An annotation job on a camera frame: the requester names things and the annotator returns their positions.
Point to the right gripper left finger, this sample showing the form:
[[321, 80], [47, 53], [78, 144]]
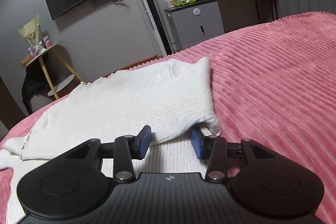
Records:
[[134, 146]]

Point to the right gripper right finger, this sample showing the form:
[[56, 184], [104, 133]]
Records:
[[203, 145]]

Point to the white knit garment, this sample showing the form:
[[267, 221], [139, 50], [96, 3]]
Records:
[[170, 97]]

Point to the round side table yellow legs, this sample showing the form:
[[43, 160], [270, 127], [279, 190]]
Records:
[[56, 67]]

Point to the grey drawer cabinet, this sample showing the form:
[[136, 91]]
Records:
[[195, 23]]

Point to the black garment on table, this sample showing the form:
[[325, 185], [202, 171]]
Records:
[[35, 83]]

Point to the green leaf tray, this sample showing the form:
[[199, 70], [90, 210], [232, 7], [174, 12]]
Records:
[[184, 2]]

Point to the cream flower bouquet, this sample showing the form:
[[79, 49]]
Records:
[[32, 33]]

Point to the white tower air conditioner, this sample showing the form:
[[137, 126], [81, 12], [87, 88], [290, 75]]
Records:
[[154, 25]]

